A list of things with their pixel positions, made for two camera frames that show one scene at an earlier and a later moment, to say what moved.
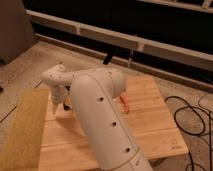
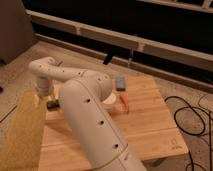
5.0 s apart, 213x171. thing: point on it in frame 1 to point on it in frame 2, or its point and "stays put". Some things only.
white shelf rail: [120, 39] stays put
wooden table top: [24, 151] stays put
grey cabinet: [16, 30] stays put
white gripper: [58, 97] to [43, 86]
